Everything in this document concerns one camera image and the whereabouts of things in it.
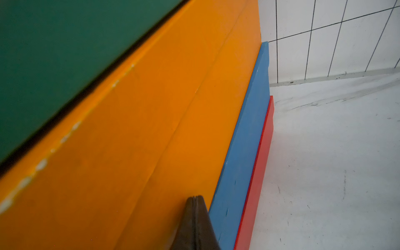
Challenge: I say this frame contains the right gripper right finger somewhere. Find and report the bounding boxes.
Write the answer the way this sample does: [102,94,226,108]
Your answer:
[194,195,220,250]

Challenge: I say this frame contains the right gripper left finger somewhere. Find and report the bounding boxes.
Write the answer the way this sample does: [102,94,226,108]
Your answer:
[170,197,195,250]

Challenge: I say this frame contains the blue shoebox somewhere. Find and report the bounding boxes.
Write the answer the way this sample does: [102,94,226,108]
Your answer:
[209,42,270,250]

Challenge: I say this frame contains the orange shoebox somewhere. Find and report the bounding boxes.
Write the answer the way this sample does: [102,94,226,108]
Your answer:
[1,1,261,250]

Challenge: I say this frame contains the green shoebox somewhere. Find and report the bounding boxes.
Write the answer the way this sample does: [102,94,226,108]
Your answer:
[1,1,180,161]

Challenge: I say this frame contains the red shoebox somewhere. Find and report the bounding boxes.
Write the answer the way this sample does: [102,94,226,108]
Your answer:
[234,96,275,250]

